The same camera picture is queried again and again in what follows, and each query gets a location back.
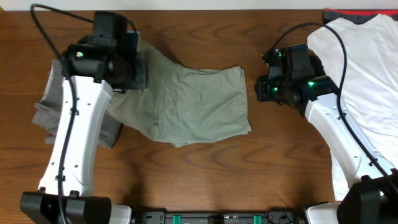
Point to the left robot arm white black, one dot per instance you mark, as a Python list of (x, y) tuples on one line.
[(93, 69)]

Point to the folded grey shorts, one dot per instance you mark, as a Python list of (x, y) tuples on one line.
[(49, 110)]

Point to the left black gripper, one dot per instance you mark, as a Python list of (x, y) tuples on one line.
[(142, 81)]

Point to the white t-shirt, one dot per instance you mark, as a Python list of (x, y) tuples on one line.
[(363, 58)]

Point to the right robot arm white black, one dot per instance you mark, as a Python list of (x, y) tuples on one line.
[(370, 199)]

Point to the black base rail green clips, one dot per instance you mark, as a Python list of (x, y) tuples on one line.
[(275, 216)]

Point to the black garment under shirt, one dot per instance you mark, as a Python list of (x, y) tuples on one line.
[(317, 64)]

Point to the dark garment with red trim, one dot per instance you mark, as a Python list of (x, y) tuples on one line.
[(359, 16)]

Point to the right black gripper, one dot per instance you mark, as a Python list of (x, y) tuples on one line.
[(263, 82)]

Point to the olive green shorts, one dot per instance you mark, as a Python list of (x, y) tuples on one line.
[(184, 105)]

